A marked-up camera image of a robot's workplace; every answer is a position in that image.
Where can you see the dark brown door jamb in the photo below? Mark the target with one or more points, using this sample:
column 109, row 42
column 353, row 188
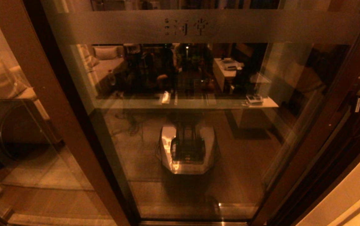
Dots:
column 352, row 150

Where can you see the brown framed sliding glass door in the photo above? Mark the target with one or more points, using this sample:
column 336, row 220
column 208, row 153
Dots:
column 245, row 157

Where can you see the brown framed fixed glass panel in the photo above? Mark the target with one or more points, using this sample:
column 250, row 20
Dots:
column 57, row 94

